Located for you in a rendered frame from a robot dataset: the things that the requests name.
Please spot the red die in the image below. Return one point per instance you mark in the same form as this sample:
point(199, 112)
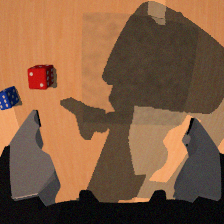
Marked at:
point(40, 77)

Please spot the dark blue die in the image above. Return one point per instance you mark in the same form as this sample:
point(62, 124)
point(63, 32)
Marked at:
point(8, 98)

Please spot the grey die with black pips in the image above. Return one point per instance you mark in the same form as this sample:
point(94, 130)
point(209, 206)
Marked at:
point(186, 139)

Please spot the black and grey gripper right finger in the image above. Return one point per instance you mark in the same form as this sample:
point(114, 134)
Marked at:
point(201, 179)

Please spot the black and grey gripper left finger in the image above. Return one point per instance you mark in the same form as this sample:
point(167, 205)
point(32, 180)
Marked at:
point(28, 179)

